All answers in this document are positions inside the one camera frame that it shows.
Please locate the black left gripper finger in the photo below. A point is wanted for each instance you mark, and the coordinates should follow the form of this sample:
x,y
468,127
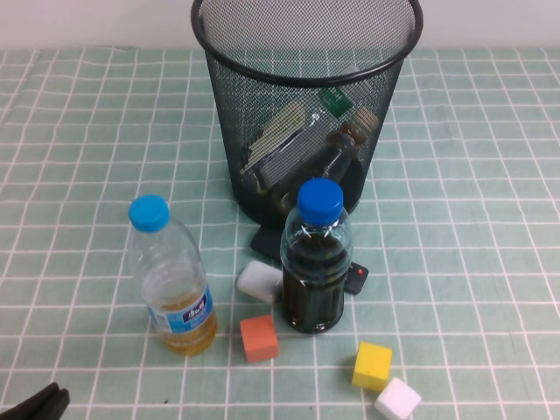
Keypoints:
x,y
57,404
26,404

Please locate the clear bottle white cap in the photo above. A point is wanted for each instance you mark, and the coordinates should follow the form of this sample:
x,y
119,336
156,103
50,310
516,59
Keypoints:
x,y
289,135

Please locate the small bottle beige cap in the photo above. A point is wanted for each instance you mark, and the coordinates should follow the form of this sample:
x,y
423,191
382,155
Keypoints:
x,y
341,149

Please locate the black mesh wastebasket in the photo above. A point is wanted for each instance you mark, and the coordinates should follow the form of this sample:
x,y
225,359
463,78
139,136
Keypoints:
x,y
245,87

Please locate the clear bottle light blue cap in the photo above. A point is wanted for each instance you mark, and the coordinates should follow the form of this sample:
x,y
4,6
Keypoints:
x,y
175,280

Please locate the orange cube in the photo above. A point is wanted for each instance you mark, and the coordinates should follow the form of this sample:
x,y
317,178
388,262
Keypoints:
x,y
260,339

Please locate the white rounded case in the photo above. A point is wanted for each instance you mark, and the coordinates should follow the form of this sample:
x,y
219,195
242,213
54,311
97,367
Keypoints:
x,y
258,280

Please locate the black remote control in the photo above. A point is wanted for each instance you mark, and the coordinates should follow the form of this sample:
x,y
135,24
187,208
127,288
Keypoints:
x,y
267,242

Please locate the dark liquid bottle blue cap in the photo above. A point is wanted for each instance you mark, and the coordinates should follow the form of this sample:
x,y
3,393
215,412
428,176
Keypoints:
x,y
315,271

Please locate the yellow cube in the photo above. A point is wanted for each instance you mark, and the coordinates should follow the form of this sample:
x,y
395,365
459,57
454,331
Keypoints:
x,y
372,365

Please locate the white cube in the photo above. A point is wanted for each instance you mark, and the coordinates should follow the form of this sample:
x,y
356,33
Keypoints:
x,y
398,400

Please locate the green checked tablecloth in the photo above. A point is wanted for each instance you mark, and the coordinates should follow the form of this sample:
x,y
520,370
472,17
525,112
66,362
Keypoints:
x,y
481,219

